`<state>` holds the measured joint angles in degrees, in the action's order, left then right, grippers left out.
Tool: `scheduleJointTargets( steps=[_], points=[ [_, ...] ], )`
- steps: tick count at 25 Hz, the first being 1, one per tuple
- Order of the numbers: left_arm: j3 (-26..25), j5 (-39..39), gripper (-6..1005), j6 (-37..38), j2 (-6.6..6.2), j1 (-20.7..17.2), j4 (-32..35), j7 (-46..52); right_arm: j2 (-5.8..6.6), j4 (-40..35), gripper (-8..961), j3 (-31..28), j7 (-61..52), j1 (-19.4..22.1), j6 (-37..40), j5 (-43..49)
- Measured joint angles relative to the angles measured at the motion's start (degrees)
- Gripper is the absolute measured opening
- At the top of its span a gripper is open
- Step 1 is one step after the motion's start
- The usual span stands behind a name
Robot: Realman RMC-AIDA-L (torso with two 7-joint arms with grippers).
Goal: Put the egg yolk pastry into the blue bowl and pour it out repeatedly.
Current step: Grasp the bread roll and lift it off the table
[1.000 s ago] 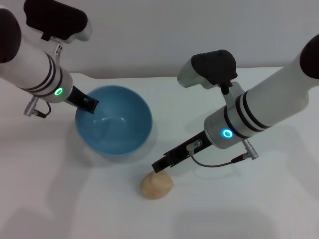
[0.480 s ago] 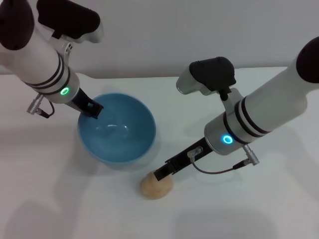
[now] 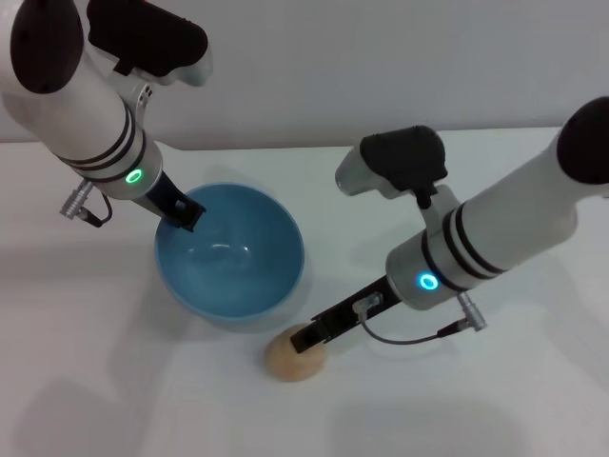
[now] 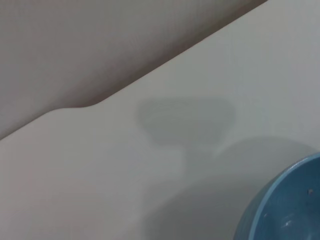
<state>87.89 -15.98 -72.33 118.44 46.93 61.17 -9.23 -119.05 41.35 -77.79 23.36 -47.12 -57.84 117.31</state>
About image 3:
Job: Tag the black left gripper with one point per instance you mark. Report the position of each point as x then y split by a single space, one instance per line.
164 195

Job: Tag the blue ceramic bowl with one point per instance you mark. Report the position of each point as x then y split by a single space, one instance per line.
233 285

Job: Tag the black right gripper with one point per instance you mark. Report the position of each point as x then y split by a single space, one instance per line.
361 307

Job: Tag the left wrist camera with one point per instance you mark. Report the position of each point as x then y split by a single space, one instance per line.
152 43

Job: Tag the beige egg yolk pastry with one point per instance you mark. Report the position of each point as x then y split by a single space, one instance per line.
295 362

